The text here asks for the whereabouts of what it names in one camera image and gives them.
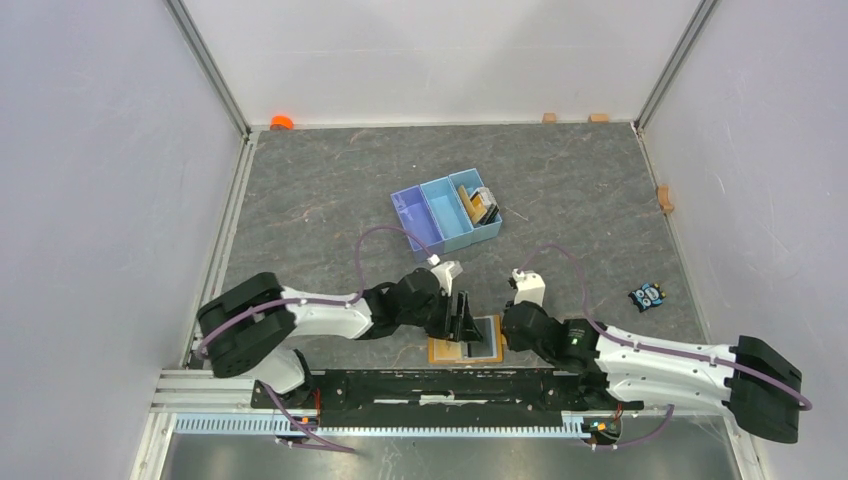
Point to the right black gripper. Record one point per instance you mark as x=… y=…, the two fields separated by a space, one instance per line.
x=513 y=344

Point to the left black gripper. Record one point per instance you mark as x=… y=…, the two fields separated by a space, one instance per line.
x=458 y=327

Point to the grey credit card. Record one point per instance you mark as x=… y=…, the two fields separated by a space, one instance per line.
x=484 y=347

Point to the orange leather card holder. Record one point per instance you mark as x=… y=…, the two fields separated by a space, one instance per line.
x=444 y=352

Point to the light blue bin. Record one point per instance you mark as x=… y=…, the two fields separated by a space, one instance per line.
x=449 y=213
x=471 y=179

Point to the stack of credit cards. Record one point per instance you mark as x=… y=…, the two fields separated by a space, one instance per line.
x=480 y=205

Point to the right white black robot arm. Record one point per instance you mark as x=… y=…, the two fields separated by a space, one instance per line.
x=749 y=381

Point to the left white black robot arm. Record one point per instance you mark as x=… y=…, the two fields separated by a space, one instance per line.
x=243 y=329

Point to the blue owl sticker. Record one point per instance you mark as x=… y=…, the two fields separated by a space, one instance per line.
x=647 y=296

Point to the purple plastic bin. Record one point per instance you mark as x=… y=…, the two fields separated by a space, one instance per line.
x=416 y=217

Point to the curved wooden piece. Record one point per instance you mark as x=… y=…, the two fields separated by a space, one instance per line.
x=663 y=193

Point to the orange round cap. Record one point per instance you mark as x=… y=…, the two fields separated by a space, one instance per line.
x=281 y=122

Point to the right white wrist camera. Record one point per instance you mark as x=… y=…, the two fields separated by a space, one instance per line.
x=529 y=287

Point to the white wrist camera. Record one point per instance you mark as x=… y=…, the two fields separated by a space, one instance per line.
x=529 y=287
x=445 y=272

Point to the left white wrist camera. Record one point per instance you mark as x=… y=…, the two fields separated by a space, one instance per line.
x=445 y=272

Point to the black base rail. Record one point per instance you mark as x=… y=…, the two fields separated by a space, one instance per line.
x=523 y=397

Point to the white slotted cable duct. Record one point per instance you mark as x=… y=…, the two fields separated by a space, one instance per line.
x=277 y=424

